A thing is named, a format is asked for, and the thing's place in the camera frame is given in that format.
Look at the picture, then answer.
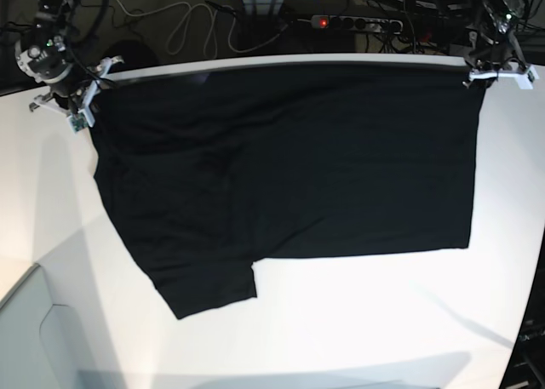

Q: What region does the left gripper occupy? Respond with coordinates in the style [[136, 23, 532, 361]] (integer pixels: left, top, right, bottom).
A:
[[462, 31, 527, 87]]

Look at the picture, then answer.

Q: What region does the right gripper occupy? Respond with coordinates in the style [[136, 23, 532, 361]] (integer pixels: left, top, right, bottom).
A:
[[14, 37, 124, 118]]

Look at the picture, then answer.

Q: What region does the black T-shirt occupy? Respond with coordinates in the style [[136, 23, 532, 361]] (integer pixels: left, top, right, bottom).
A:
[[91, 64, 485, 319]]

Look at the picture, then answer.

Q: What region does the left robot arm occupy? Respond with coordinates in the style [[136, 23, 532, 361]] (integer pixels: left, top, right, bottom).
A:
[[462, 0, 536, 90]]

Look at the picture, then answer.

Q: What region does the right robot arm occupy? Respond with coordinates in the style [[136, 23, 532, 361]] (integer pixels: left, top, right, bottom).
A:
[[14, 0, 123, 131]]

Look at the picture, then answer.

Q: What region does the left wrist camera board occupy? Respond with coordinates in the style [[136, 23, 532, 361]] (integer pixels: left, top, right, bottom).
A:
[[518, 65, 539, 90]]

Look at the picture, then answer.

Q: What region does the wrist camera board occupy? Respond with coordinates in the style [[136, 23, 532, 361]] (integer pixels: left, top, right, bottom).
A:
[[67, 111, 95, 133], [518, 65, 539, 90]]

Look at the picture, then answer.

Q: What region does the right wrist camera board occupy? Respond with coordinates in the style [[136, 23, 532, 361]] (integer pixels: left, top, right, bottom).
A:
[[67, 111, 95, 133]]

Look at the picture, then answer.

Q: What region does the black power strip red switch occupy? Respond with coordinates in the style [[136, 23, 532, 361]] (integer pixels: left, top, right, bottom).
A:
[[297, 14, 404, 35]]

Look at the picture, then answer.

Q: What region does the grey looped cable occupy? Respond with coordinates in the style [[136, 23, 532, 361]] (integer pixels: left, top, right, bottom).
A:
[[106, 0, 284, 56]]

